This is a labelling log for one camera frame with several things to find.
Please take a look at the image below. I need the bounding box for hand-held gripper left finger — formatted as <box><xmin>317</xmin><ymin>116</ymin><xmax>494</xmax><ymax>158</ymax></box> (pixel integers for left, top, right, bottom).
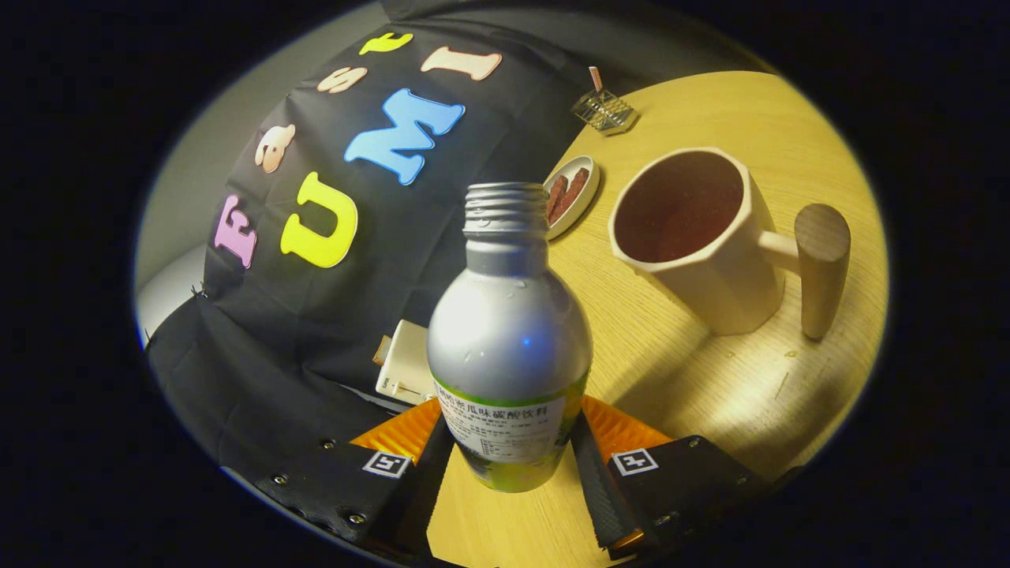
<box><xmin>251</xmin><ymin>397</ymin><xmax>457</xmax><ymax>562</ymax></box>

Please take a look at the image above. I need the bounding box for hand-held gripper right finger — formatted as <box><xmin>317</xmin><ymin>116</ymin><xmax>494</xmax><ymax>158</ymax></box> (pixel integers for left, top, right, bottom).
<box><xmin>570</xmin><ymin>394</ymin><xmax>778</xmax><ymax>561</ymax></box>

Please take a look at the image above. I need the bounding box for silver juice bottle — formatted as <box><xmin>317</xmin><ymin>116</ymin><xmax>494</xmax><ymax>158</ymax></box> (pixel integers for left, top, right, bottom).
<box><xmin>426</xmin><ymin>181</ymin><xmax>594</xmax><ymax>495</ymax></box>

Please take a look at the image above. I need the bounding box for cream cup with wooden handle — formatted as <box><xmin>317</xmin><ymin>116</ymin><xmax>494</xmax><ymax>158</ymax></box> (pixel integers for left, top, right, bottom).
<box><xmin>608</xmin><ymin>147</ymin><xmax>853</xmax><ymax>342</ymax></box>

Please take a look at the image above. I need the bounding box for wooden table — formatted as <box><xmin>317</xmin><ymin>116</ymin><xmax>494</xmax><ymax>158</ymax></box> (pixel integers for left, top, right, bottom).
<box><xmin>426</xmin><ymin>69</ymin><xmax>891</xmax><ymax>565</ymax></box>

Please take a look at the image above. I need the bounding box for white toaster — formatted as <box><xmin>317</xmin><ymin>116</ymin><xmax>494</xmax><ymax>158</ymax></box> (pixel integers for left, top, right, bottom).
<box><xmin>375</xmin><ymin>319</ymin><xmax>436</xmax><ymax>405</ymax></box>

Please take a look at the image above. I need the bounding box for white oval plate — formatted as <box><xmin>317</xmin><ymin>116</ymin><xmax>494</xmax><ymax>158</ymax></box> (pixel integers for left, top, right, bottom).
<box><xmin>543</xmin><ymin>155</ymin><xmax>600</xmax><ymax>241</ymax></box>

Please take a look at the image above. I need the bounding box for wire utensil holder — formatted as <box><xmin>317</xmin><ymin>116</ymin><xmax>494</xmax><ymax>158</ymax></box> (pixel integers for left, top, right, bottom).
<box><xmin>571</xmin><ymin>88</ymin><xmax>638</xmax><ymax>136</ymax></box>

